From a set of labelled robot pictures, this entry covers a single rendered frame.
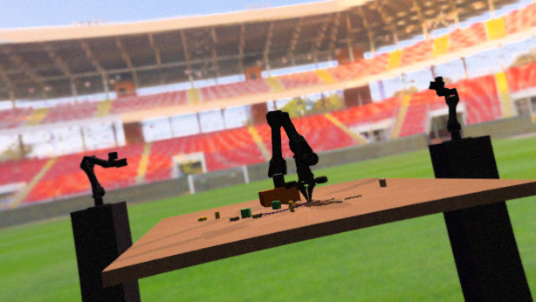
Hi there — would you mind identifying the green rectangular block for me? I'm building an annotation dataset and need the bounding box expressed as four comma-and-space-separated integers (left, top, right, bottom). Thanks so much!
241, 208, 251, 218

